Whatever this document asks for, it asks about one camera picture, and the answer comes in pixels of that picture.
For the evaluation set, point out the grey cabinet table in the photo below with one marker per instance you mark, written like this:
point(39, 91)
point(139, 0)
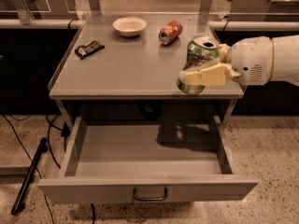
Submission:
point(137, 68)

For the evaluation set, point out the white bowl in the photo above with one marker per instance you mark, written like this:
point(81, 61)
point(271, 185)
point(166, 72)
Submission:
point(129, 26)

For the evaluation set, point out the orange soda can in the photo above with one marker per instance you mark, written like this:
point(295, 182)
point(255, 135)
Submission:
point(170, 32)

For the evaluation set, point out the metal drawer handle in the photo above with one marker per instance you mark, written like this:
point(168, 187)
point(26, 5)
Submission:
point(150, 195)

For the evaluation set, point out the open grey top drawer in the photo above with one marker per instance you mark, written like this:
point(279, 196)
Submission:
point(103, 163)

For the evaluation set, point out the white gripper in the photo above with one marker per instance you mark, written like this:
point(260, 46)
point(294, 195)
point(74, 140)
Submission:
point(249, 61)

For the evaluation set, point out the green soda can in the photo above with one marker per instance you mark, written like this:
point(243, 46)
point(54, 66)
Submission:
point(200, 50)

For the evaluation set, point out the black bar on floor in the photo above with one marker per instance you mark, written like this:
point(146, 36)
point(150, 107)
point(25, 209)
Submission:
point(17, 206)

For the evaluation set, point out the black snack packet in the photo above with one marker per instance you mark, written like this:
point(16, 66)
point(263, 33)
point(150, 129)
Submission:
point(87, 50)

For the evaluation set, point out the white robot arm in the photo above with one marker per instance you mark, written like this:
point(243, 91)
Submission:
point(285, 65)

